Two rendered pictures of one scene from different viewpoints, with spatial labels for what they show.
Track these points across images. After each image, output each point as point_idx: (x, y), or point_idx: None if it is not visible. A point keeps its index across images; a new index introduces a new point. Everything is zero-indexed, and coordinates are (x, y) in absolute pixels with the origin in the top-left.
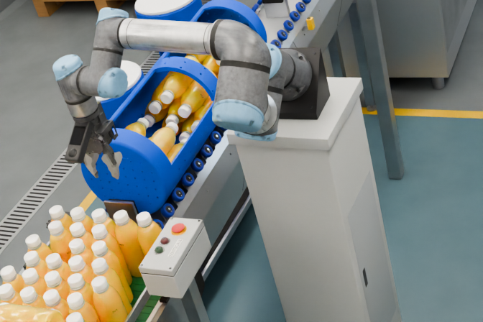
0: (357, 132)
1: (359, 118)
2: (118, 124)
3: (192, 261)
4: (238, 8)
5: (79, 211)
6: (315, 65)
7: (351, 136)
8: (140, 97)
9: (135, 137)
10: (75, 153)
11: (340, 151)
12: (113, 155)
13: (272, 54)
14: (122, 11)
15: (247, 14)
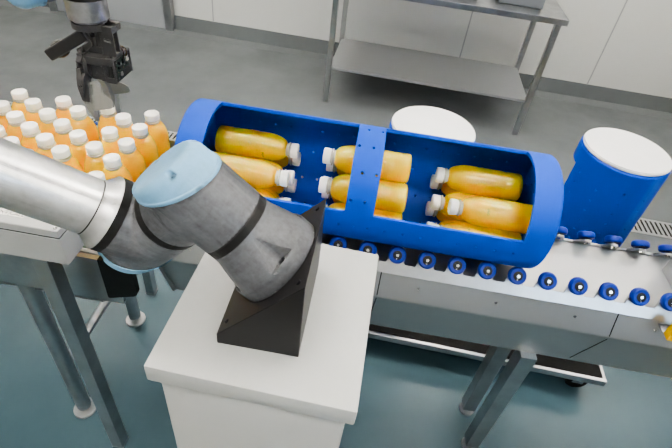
0: (297, 438)
1: (317, 433)
2: (295, 132)
3: (15, 243)
4: (545, 189)
5: (136, 128)
6: (279, 296)
7: (269, 426)
8: (354, 142)
9: (197, 127)
10: (50, 44)
11: (209, 407)
12: (81, 89)
13: (158, 177)
14: None
15: (544, 206)
